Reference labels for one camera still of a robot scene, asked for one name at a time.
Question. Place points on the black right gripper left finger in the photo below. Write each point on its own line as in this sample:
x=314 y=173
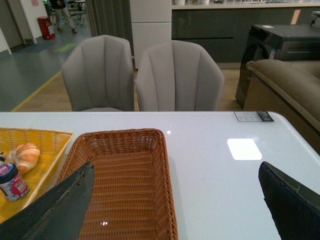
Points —
x=58 y=214

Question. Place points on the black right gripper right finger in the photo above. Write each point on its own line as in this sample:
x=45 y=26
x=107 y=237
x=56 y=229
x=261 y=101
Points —
x=294 y=208

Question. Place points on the brown wicker basket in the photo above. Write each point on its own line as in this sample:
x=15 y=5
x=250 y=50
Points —
x=132 y=196

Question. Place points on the yellow woven basket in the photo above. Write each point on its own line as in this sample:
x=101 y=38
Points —
x=52 y=145

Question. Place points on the small blue lidded jar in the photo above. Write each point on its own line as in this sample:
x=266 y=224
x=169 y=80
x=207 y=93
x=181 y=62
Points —
x=12 y=183

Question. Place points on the toy croissant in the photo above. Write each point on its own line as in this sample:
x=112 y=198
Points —
x=24 y=156

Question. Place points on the black white animal figurine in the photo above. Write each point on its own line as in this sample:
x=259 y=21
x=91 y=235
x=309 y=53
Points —
x=2 y=158

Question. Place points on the table label sticker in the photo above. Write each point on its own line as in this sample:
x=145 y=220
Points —
x=253 y=116

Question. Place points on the tan cushioned sofa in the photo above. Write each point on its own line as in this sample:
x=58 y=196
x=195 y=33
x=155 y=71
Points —
x=291 y=89

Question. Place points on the left grey upholstered chair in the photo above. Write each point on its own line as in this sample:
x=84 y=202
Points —
x=99 y=75

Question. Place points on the grey upholstered chair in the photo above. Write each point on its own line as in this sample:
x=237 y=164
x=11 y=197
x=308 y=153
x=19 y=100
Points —
x=99 y=75
x=178 y=76

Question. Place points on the black cabinet appliance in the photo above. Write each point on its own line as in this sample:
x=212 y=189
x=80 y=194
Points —
x=299 y=42

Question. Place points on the right grey upholstered chair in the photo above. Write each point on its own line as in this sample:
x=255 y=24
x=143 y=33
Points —
x=178 y=76

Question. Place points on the red bin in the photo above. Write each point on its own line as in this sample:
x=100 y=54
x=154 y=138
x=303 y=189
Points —
x=46 y=27

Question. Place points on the dark grey counter cabinet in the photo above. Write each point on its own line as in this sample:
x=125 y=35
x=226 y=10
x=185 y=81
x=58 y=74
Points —
x=224 y=32

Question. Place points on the white refrigerator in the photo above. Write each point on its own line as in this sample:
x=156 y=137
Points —
x=151 y=24

